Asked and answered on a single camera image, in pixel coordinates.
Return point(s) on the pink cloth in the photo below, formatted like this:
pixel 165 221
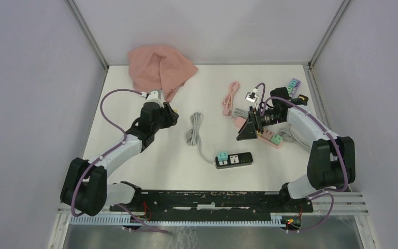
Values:
pixel 159 67

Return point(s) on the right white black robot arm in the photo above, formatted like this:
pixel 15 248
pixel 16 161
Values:
pixel 332 163

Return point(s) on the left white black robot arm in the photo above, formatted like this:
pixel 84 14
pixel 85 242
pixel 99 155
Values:
pixel 85 187

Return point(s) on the pink power strip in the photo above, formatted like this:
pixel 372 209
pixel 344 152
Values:
pixel 239 121

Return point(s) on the teal plug adapter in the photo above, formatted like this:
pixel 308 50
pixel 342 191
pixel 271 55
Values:
pixel 222 156

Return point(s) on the black power strip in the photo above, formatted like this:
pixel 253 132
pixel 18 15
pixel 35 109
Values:
pixel 302 100
pixel 235 160

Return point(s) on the pink plug adapter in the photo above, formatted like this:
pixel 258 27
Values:
pixel 267 134

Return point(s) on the green plug adapter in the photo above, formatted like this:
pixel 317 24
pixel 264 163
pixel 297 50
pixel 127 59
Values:
pixel 276 139

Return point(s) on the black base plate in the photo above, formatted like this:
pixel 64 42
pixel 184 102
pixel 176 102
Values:
pixel 214 206

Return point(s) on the purple power strip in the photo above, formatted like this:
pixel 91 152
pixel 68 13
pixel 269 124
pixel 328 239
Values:
pixel 293 86

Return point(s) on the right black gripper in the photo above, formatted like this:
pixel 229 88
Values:
pixel 248 130

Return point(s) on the white cable duct rail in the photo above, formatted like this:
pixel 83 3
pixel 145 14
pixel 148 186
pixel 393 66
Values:
pixel 126 220

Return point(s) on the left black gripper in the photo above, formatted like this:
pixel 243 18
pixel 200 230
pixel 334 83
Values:
pixel 171 116

